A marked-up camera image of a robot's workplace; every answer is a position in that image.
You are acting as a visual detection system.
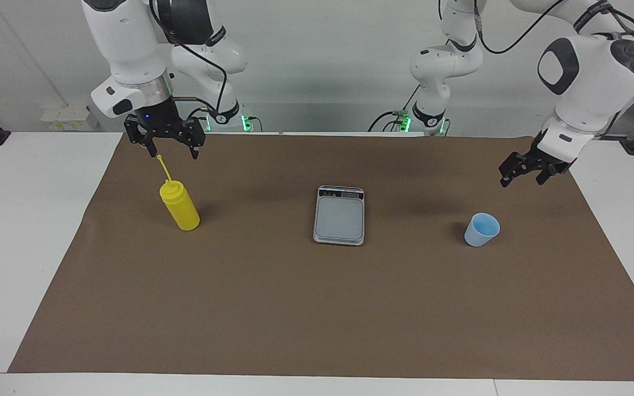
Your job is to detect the brown table mat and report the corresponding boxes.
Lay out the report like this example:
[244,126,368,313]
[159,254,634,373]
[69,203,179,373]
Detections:
[8,132,634,381]

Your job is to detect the black left base cable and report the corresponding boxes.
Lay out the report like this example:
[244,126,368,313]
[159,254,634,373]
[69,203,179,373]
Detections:
[368,85,422,133]

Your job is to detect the silver digital kitchen scale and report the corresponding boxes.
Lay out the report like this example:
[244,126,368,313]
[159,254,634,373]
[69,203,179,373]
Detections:
[313,185,365,246]

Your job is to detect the white power strip box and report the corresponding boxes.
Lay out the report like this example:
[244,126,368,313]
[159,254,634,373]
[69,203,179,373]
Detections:
[41,104,93,131]

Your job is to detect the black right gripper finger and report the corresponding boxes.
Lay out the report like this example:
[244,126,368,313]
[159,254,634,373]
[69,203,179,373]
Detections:
[182,118,206,161]
[124,115,158,158]

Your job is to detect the yellow squeeze bottle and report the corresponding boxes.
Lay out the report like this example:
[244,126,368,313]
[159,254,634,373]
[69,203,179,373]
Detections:
[156,155,201,232]

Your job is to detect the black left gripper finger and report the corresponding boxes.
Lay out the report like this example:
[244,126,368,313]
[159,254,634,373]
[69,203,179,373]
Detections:
[535,162,568,185]
[499,151,540,189]

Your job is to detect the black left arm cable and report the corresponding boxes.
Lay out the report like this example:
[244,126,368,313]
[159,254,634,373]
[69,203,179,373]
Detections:
[474,0,568,54]

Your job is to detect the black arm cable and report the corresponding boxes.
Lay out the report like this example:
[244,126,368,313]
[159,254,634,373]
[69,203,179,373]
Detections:
[474,0,568,54]
[149,0,229,119]

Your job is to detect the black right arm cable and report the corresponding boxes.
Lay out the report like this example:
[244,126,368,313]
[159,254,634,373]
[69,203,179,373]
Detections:
[149,0,229,119]

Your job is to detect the light blue plastic cup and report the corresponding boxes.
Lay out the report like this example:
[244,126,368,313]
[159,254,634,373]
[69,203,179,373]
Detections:
[464,213,501,248]

